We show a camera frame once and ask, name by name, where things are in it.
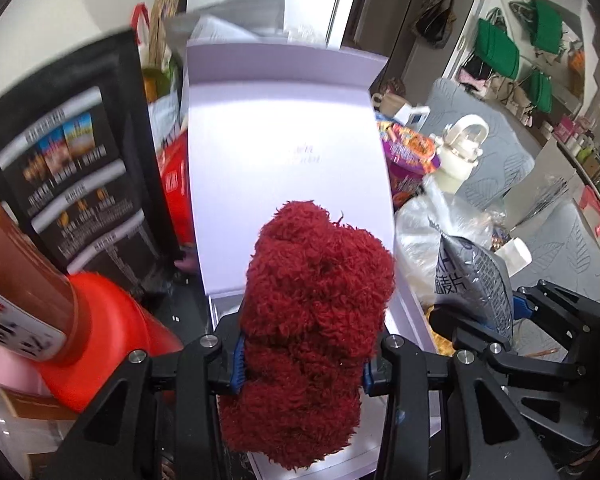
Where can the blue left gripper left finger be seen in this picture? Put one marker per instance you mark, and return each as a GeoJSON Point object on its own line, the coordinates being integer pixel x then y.
{"type": "Point", "coordinates": [237, 378]}

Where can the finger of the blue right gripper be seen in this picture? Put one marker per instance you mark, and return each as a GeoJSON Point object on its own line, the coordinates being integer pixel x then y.
{"type": "Point", "coordinates": [521, 307]}

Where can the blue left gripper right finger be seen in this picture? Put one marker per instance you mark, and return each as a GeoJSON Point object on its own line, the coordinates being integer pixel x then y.
{"type": "Point", "coordinates": [368, 378]}

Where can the silver foil packet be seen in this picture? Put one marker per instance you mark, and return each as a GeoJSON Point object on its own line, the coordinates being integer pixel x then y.
{"type": "Point", "coordinates": [472, 280]}

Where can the red fuzzy soft object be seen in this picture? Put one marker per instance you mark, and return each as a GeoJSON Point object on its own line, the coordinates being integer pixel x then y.
{"type": "Point", "coordinates": [314, 305]}

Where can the near grey leaf cushion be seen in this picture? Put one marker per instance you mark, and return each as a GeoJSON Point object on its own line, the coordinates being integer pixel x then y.
{"type": "Point", "coordinates": [564, 253]}

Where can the grey leaf cushion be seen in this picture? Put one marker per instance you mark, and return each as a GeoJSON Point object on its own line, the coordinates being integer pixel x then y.
{"type": "Point", "coordinates": [564, 253]}
{"type": "Point", "coordinates": [504, 161]}

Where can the red plastic bottle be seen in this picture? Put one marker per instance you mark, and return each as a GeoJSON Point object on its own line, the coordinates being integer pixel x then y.
{"type": "Point", "coordinates": [112, 325]}

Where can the far grey leaf cushion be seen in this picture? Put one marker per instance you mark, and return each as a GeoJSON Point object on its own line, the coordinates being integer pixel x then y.
{"type": "Point", "coordinates": [504, 161]}

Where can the cream white kettle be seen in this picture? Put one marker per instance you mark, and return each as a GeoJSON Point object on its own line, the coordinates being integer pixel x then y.
{"type": "Point", "coordinates": [458, 148]}

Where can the purple instant noodle bowl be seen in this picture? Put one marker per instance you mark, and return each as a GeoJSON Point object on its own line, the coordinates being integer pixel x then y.
{"type": "Point", "coordinates": [409, 156]}

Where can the brown labelled spice jar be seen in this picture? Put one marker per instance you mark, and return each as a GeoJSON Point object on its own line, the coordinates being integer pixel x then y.
{"type": "Point", "coordinates": [38, 306]}

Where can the lavender gift box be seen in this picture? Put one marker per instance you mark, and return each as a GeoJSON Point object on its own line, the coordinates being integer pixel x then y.
{"type": "Point", "coordinates": [270, 122]}

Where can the green tote bag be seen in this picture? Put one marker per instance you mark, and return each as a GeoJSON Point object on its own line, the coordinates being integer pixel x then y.
{"type": "Point", "coordinates": [497, 50]}

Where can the black printed brochure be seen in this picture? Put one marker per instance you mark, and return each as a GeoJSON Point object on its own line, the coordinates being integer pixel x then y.
{"type": "Point", "coordinates": [78, 167]}

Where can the brown entrance door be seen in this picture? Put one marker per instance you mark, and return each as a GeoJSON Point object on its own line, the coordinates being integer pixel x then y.
{"type": "Point", "coordinates": [362, 0]}

